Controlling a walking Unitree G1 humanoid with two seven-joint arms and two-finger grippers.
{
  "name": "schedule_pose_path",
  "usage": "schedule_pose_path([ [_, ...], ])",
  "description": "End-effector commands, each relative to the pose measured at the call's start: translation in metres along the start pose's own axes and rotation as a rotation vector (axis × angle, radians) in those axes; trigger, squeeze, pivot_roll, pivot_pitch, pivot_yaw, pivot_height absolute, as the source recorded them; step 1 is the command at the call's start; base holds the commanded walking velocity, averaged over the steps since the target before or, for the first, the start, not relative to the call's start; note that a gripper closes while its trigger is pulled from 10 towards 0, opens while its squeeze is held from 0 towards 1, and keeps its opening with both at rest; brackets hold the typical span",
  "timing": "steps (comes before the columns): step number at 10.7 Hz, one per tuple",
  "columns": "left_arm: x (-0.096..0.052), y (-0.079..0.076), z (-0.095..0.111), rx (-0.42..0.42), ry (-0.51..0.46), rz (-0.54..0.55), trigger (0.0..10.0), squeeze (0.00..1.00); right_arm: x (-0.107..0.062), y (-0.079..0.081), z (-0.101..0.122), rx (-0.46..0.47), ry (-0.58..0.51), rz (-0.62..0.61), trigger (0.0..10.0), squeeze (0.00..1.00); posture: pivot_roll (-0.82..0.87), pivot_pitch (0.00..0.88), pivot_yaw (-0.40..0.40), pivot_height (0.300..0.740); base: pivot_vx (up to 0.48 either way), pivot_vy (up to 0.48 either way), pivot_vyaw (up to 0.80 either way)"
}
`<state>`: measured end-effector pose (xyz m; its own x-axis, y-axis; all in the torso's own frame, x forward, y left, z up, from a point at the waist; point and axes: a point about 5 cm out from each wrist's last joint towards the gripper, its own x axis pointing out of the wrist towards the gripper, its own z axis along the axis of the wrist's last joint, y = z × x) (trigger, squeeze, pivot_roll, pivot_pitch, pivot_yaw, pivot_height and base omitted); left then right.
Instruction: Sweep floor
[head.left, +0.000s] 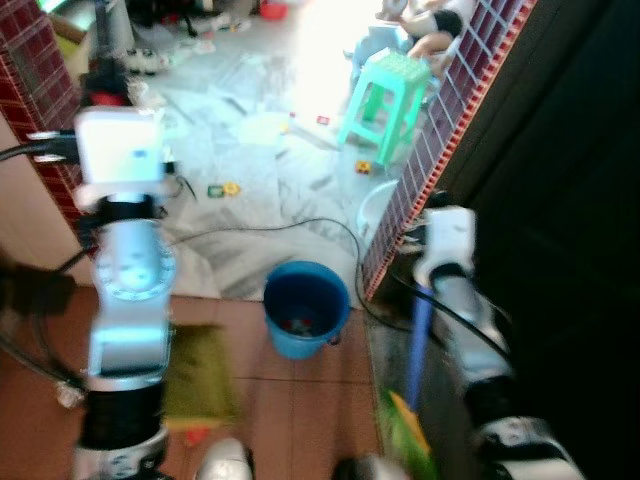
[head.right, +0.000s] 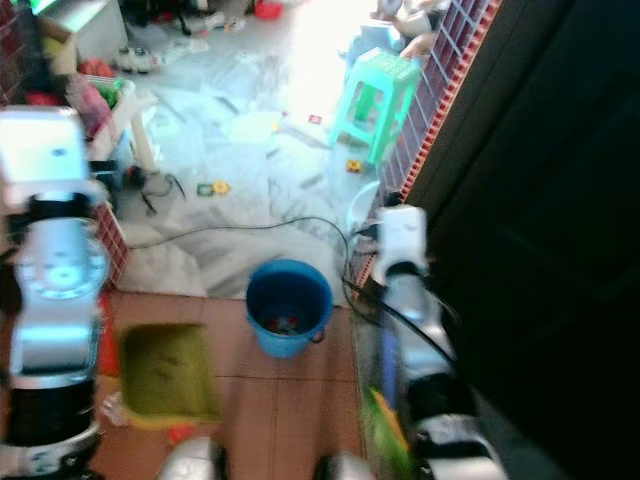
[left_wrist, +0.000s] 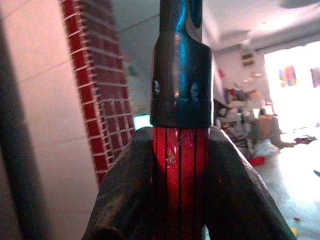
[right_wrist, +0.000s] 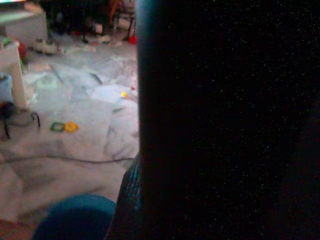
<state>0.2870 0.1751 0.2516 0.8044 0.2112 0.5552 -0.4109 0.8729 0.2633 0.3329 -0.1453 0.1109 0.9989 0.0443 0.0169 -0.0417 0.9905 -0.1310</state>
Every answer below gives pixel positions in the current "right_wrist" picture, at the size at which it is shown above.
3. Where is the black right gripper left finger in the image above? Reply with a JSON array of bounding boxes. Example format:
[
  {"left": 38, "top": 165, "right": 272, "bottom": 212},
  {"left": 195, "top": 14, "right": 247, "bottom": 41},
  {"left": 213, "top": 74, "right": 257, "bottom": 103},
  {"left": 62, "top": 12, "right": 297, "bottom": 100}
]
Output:
[{"left": 106, "top": 151, "right": 143, "bottom": 240}]

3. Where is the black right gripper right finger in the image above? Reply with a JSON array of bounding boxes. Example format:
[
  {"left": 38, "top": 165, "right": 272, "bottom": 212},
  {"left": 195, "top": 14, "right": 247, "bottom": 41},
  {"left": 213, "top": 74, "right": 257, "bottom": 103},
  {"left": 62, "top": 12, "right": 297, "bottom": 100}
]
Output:
[{"left": 279, "top": 99, "right": 320, "bottom": 240}]

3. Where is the black broom handle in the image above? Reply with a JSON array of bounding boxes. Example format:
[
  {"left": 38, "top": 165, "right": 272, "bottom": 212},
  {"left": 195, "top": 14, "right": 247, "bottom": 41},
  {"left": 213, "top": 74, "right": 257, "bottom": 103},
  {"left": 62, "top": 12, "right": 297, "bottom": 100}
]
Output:
[{"left": 134, "top": 0, "right": 320, "bottom": 240}]

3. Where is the blue plastic bucket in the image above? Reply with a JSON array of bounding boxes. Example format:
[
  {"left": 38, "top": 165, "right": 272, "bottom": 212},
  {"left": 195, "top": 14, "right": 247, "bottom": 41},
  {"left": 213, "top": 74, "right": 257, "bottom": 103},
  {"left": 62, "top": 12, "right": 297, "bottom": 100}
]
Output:
[{"left": 31, "top": 194, "right": 117, "bottom": 240}]

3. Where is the yellow flower toy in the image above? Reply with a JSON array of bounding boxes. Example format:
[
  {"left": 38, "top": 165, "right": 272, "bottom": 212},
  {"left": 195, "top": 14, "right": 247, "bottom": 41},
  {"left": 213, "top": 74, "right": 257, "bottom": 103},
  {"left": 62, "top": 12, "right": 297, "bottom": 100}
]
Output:
[{"left": 64, "top": 121, "right": 79, "bottom": 133}]

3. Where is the large white paper sheet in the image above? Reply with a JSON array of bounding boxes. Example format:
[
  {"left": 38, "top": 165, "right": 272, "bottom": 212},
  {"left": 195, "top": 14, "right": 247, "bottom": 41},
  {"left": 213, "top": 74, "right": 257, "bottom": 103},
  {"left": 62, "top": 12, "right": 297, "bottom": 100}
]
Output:
[{"left": 90, "top": 84, "right": 133, "bottom": 104}]

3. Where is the dark yarn ball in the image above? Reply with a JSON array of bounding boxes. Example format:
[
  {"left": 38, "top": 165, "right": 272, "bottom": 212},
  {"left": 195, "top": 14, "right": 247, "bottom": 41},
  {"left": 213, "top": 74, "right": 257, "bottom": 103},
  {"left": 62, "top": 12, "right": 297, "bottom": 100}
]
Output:
[{"left": 0, "top": 100, "right": 15, "bottom": 119}]

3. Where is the light blue plastic bin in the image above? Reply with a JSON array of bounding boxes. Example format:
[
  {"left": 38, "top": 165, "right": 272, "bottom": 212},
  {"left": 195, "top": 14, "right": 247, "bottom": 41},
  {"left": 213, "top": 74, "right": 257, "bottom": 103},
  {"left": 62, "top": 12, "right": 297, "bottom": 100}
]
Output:
[{"left": 0, "top": 73, "right": 13, "bottom": 101}]

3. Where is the small white table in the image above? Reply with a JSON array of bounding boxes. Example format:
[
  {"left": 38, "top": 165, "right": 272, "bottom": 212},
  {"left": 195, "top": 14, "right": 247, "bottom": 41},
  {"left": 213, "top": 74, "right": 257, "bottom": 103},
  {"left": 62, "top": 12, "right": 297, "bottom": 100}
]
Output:
[{"left": 0, "top": 40, "right": 30, "bottom": 111}]

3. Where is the white toy truck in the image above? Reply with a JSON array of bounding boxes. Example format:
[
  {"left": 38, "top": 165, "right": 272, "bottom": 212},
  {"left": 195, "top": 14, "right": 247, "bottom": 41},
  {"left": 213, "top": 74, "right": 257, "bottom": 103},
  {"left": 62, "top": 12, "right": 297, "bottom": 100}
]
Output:
[{"left": 33, "top": 39, "right": 64, "bottom": 55}]

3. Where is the red ball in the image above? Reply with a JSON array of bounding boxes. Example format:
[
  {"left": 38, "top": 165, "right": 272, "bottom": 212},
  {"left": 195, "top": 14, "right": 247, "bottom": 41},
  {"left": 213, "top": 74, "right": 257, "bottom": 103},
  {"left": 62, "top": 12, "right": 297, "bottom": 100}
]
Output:
[{"left": 16, "top": 40, "right": 28, "bottom": 61}]

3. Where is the white low cabinet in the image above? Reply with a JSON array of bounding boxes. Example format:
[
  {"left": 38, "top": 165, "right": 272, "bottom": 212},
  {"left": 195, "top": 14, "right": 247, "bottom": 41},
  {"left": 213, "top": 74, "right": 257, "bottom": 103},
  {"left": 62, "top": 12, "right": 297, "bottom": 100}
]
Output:
[{"left": 0, "top": 9, "right": 49, "bottom": 49}]

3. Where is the long black floor cable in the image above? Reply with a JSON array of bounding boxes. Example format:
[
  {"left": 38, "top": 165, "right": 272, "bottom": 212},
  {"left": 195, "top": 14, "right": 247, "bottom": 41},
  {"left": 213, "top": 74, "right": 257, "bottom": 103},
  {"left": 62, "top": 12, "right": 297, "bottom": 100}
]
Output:
[{"left": 0, "top": 155, "right": 137, "bottom": 165}]

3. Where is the green square toy frame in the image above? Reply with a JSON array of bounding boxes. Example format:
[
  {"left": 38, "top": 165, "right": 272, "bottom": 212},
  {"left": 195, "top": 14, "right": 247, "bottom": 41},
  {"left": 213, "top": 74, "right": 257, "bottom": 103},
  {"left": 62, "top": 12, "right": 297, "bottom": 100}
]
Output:
[{"left": 50, "top": 121, "right": 67, "bottom": 133}]

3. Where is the short black cord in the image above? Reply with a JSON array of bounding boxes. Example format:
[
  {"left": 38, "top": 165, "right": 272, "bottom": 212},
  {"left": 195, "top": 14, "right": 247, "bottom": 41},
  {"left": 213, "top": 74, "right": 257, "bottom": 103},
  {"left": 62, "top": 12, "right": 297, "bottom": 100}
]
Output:
[{"left": 1, "top": 111, "right": 41, "bottom": 140}]

